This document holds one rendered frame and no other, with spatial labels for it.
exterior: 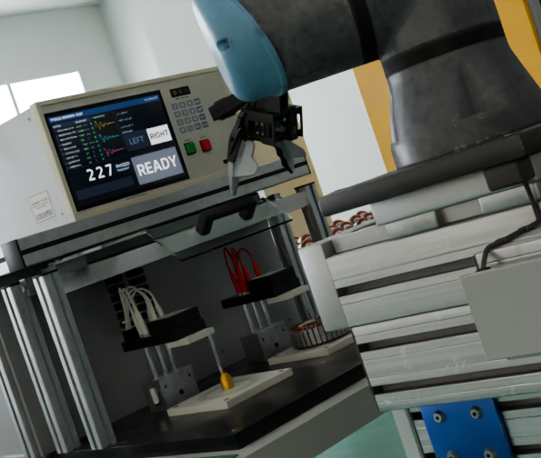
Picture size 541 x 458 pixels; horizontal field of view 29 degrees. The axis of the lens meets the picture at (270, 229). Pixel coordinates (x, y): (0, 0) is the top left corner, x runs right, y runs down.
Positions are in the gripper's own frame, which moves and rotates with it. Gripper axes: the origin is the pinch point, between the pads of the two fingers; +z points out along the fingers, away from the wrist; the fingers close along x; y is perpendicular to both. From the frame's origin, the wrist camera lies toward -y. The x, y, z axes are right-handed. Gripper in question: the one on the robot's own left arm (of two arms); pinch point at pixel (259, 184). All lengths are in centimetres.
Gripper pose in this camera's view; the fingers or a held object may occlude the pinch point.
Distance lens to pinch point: 177.5
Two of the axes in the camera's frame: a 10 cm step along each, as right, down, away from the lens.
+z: 0.5, 9.3, 3.6
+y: 7.3, 2.1, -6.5
